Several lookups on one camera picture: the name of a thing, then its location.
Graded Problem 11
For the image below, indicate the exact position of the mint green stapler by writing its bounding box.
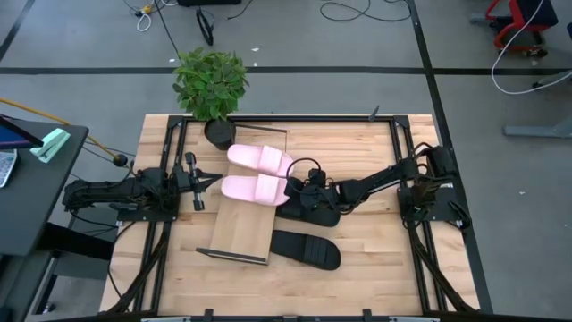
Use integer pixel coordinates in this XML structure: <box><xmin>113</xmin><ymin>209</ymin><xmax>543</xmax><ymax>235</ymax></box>
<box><xmin>29</xmin><ymin>128</ymin><xmax>72</xmax><ymax>164</ymax></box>

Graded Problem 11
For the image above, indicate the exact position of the grey desk foot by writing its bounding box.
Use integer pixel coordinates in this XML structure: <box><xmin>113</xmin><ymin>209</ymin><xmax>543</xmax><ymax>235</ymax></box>
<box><xmin>502</xmin><ymin>69</ymin><xmax>572</xmax><ymax>139</ymax></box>

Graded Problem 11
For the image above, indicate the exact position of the black side desk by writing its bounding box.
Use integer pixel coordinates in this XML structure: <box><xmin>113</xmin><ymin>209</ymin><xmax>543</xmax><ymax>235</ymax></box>
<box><xmin>0</xmin><ymin>116</ymin><xmax>89</xmax><ymax>257</ymax></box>

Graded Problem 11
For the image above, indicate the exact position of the black strap loop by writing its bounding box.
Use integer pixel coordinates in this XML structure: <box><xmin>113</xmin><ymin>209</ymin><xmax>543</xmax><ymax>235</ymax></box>
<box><xmin>195</xmin><ymin>7</ymin><xmax>215</xmax><ymax>47</ymax></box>

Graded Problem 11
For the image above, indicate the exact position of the black box on floor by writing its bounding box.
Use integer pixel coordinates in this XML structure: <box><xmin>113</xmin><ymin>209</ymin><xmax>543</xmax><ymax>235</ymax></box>
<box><xmin>177</xmin><ymin>0</ymin><xmax>242</xmax><ymax>7</ymax></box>

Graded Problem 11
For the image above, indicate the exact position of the white floor cable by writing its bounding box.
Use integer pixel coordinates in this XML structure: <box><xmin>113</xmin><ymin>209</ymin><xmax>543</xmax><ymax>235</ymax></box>
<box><xmin>491</xmin><ymin>0</ymin><xmax>572</xmax><ymax>96</ymax></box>

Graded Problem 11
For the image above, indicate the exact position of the wooden shelf with black frame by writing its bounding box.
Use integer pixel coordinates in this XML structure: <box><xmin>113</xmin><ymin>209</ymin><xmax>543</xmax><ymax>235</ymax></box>
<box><xmin>195</xmin><ymin>123</ymin><xmax>288</xmax><ymax>267</ymax></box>

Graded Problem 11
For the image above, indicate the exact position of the yellow cable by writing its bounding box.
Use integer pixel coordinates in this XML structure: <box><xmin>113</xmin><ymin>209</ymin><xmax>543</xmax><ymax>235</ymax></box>
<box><xmin>0</xmin><ymin>97</ymin><xmax>118</xmax><ymax>158</ymax></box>

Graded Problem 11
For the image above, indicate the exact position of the yellow plug with white cord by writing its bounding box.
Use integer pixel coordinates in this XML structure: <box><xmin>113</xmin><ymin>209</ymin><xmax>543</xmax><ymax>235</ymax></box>
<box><xmin>122</xmin><ymin>0</ymin><xmax>180</xmax><ymax>33</ymax></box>

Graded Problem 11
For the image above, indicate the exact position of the pink slide sandal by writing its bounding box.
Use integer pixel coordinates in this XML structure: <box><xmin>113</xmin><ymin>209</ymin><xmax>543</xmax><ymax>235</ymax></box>
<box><xmin>220</xmin><ymin>173</ymin><xmax>291</xmax><ymax>207</ymax></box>
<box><xmin>226</xmin><ymin>143</ymin><xmax>295</xmax><ymax>178</ymax></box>

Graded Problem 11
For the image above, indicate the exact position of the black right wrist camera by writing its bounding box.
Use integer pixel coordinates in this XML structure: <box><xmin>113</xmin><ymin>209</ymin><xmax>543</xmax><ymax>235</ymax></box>
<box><xmin>307</xmin><ymin>168</ymin><xmax>327</xmax><ymax>187</ymax></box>

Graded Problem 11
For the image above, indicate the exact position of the green plant in black pot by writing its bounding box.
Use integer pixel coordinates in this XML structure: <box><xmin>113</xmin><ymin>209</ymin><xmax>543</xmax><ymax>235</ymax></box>
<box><xmin>172</xmin><ymin>47</ymin><xmax>250</xmax><ymax>152</ymax></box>

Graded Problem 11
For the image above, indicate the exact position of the red and black cart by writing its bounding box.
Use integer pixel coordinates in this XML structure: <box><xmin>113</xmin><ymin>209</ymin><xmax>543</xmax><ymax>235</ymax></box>
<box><xmin>485</xmin><ymin>0</ymin><xmax>559</xmax><ymax>58</ymax></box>

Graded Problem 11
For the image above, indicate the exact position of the tablet with blue screen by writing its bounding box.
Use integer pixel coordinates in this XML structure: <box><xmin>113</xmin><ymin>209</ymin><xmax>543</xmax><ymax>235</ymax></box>
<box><xmin>0</xmin><ymin>114</ymin><xmax>45</xmax><ymax>151</ymax></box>

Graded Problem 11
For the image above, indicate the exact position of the long black floor cable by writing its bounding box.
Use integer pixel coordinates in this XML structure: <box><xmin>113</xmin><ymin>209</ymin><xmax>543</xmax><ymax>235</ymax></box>
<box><xmin>153</xmin><ymin>0</ymin><xmax>181</xmax><ymax>61</ymax></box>

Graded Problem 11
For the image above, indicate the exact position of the black slide sandal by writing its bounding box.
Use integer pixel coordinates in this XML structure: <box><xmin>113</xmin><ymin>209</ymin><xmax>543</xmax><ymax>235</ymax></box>
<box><xmin>275</xmin><ymin>196</ymin><xmax>341</xmax><ymax>228</ymax></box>
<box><xmin>269</xmin><ymin>230</ymin><xmax>342</xmax><ymax>271</ymax></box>

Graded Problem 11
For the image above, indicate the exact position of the grey keyboard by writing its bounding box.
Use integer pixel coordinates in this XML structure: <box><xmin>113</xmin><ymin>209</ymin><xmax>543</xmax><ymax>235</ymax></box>
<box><xmin>0</xmin><ymin>148</ymin><xmax>19</xmax><ymax>189</ymax></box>

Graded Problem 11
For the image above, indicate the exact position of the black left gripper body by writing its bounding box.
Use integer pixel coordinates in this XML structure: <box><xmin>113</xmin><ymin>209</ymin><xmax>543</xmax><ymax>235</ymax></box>
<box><xmin>172</xmin><ymin>151</ymin><xmax>206</xmax><ymax>212</ymax></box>

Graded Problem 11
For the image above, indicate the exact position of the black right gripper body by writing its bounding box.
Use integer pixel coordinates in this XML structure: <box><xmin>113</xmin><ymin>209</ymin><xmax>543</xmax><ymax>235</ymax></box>
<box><xmin>297</xmin><ymin>182</ymin><xmax>343</xmax><ymax>212</ymax></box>

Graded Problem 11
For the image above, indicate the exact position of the coiled black floor cable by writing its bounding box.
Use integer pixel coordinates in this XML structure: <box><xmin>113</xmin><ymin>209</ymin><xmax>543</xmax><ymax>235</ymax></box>
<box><xmin>319</xmin><ymin>0</ymin><xmax>412</xmax><ymax>23</ymax></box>

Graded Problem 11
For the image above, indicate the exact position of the black aluminium table frame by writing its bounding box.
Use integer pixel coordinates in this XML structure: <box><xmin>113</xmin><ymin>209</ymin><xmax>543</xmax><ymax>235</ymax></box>
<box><xmin>105</xmin><ymin>114</ymin><xmax>479</xmax><ymax>322</ymax></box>

